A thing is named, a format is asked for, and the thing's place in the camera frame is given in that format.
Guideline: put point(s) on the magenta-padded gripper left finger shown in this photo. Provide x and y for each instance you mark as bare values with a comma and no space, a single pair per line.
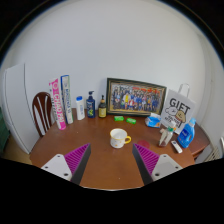
74,160

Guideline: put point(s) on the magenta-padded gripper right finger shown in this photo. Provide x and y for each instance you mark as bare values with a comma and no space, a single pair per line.
149,160

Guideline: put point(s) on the clear green-labelled drink bottle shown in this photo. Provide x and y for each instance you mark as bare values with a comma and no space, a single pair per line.
165,136

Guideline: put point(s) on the white remote control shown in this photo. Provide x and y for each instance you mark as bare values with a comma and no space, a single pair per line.
176,147

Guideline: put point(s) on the blue tissue pack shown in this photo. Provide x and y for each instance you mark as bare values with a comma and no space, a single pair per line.
153,120

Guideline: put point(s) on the blue detergent bottle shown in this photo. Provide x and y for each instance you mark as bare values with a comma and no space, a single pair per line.
186,136

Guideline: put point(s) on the white bottle with blue cap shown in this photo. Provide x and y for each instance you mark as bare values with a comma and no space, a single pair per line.
80,109

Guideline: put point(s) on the dark blue pump bottle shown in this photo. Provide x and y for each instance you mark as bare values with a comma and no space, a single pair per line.
90,107

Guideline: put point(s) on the tall pink box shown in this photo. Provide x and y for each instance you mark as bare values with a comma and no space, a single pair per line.
57,105

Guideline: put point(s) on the amber pump bottle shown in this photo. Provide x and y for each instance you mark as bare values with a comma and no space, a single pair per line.
102,110

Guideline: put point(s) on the white paper gift bag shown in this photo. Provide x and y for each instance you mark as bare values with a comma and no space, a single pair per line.
178,108

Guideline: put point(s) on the brown wooden chair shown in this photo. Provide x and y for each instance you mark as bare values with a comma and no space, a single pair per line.
39,110

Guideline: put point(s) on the framed group photo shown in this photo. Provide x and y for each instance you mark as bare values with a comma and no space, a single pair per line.
136,97

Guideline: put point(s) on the white radiator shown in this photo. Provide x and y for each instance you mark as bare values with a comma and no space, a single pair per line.
213,154

